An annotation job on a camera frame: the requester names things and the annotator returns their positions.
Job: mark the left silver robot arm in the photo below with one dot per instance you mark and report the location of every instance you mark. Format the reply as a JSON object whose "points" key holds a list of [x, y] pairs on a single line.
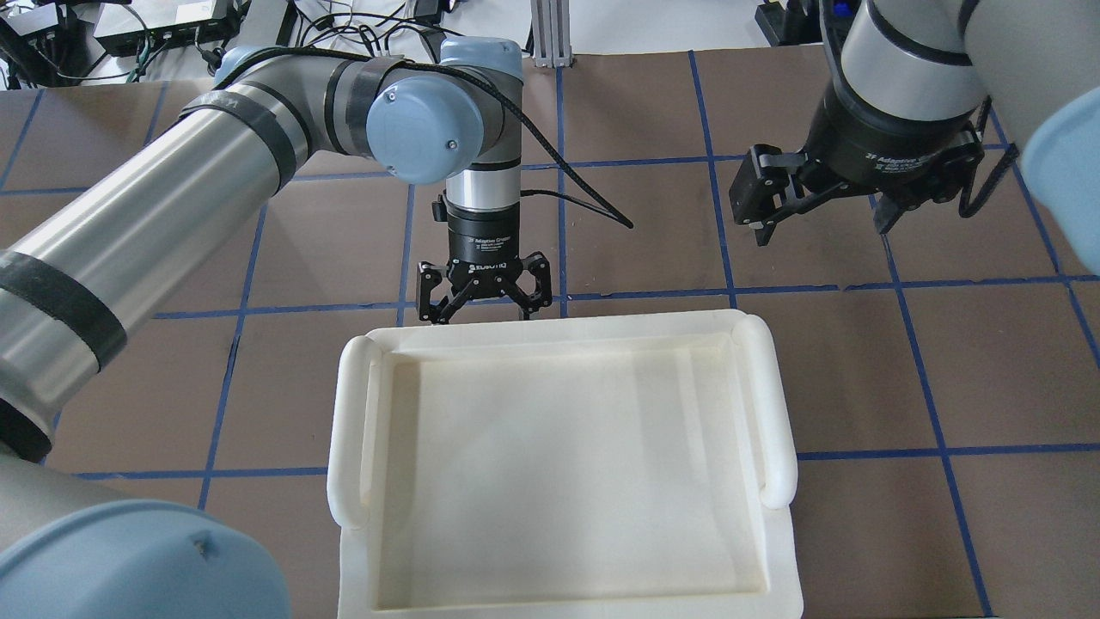
{"points": [[80, 285]]}

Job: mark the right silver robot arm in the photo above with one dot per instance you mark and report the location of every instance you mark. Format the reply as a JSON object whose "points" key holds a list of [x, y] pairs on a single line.
{"points": [[934, 101]]}

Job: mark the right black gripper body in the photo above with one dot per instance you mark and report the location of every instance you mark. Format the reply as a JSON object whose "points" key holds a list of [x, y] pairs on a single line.
{"points": [[885, 142]]}

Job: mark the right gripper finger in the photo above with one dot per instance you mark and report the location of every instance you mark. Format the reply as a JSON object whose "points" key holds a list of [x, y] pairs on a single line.
{"points": [[771, 186], [889, 212]]}

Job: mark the white plastic tray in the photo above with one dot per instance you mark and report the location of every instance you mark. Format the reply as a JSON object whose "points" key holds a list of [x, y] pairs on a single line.
{"points": [[629, 466]]}

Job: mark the aluminium frame post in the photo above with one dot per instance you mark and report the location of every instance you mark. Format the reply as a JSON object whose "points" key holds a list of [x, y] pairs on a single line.
{"points": [[550, 34]]}

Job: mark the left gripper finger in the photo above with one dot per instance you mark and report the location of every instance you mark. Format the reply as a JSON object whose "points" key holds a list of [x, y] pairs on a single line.
{"points": [[538, 267], [442, 290]]}

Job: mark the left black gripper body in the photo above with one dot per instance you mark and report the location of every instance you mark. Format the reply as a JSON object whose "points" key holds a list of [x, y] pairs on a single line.
{"points": [[481, 235]]}

